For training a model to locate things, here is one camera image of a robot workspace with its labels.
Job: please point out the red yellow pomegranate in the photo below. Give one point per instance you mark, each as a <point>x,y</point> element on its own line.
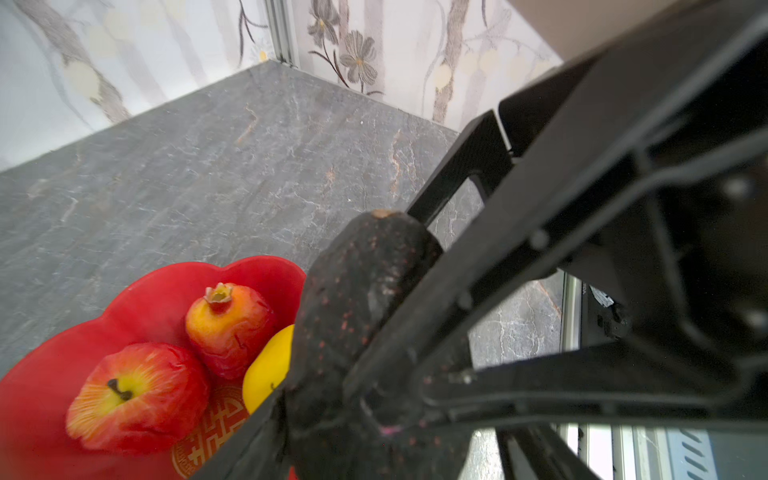
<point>229,326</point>

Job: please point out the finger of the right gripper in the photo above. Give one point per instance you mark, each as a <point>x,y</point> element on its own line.
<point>479,155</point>
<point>641,170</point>

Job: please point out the red apple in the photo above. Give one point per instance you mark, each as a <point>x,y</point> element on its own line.
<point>140,400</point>

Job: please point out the yellow lemon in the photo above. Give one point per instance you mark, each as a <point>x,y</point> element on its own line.
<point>268,370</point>

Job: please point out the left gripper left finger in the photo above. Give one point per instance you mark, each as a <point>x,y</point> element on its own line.
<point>257,450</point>

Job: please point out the dark green avocado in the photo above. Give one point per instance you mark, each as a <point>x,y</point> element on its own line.
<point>351,290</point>

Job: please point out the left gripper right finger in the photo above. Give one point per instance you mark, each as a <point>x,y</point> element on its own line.
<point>538,452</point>

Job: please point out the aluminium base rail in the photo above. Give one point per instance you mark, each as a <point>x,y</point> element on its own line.
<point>623,452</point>

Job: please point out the white perforated cable duct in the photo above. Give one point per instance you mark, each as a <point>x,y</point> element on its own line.
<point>691,455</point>

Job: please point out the red flower-shaped fruit bowl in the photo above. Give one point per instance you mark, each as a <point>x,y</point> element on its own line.
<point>37,392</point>

